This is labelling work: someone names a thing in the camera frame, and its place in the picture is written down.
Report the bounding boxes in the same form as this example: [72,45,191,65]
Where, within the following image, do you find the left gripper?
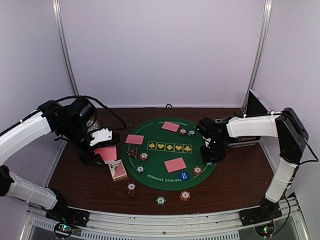
[58,118,106,167]

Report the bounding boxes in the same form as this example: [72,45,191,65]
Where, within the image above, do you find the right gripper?
[200,137,227,164]

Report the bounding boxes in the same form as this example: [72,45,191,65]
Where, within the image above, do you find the red-backed card deck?
[94,145,118,164]

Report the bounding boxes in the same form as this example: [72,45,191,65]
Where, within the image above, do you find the dealt card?
[164,157,187,173]
[125,134,144,145]
[161,121,180,133]

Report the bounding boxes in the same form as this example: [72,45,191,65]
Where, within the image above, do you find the orange 5 chip stack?
[179,190,191,202]

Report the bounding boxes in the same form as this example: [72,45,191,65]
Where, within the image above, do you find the black 100 chip stack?
[126,182,137,195]

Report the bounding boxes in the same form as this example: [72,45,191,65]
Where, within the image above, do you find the green 20 chip stack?
[155,196,167,206]

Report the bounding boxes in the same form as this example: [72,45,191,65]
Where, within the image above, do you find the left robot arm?
[0,95,121,222]

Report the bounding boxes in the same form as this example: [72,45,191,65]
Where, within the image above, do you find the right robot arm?
[196,107,309,221]

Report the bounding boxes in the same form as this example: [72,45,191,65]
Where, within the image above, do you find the patterned round plate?
[86,118,100,132]

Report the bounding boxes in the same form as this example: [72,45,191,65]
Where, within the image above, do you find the playing card box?
[108,159,128,182]

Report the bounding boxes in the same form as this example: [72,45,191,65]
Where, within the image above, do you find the blue small blind button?
[178,171,191,181]

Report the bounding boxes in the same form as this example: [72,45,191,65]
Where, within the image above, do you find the black triangular all-in button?
[125,147,138,159]

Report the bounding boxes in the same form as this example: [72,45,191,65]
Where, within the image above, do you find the round green poker mat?
[122,117,216,191]

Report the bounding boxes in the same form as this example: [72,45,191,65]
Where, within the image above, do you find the aluminium poker chip case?
[224,89,272,149]

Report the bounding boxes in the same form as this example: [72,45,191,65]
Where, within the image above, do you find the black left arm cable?
[54,94,127,131]

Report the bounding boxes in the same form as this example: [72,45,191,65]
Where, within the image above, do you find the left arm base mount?
[45,208,90,227]

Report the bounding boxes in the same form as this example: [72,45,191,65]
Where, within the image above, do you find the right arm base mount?
[238,206,283,226]

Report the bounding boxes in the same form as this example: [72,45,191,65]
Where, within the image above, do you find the front aluminium rail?
[18,197,311,240]

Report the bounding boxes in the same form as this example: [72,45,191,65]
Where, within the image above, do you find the right aluminium frame post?
[241,0,273,112]

